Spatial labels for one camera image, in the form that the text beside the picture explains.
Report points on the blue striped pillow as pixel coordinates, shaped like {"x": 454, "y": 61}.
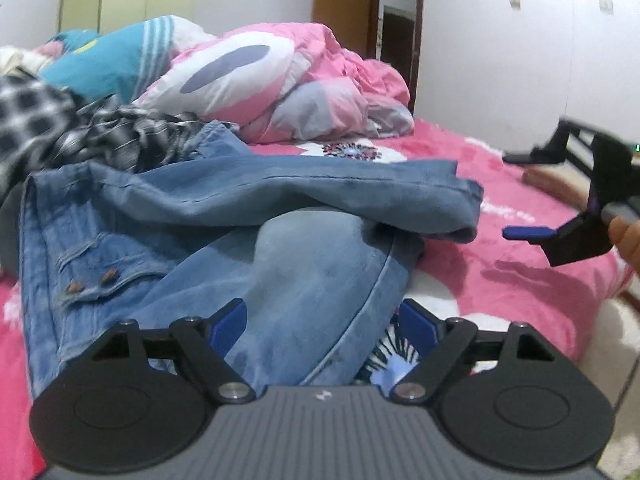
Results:
{"x": 122, "y": 63}

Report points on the brown wooden door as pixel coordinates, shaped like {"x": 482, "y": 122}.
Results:
{"x": 388, "y": 30}

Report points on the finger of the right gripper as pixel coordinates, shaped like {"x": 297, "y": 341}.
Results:
{"x": 528, "y": 233}

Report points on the blue denim jeans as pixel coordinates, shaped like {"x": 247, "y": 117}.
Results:
{"x": 320, "y": 249}

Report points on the wooden bed frame edge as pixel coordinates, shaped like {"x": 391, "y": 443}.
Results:
{"x": 564, "y": 183}

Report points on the right hand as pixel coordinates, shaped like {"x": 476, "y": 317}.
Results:
{"x": 625, "y": 237}

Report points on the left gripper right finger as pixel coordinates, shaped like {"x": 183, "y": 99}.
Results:
{"x": 443, "y": 347}

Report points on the pink grey crumpled quilt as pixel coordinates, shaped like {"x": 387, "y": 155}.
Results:
{"x": 284, "y": 82}

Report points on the black white checkered shirt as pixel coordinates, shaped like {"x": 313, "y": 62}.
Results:
{"x": 44, "y": 127}

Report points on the pink floral bed blanket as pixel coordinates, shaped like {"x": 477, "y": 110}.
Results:
{"x": 489, "y": 280}

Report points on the white wall switch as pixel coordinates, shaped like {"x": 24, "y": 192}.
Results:
{"x": 606, "y": 6}

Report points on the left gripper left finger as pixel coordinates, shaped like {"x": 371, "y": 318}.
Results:
{"x": 203, "y": 344}

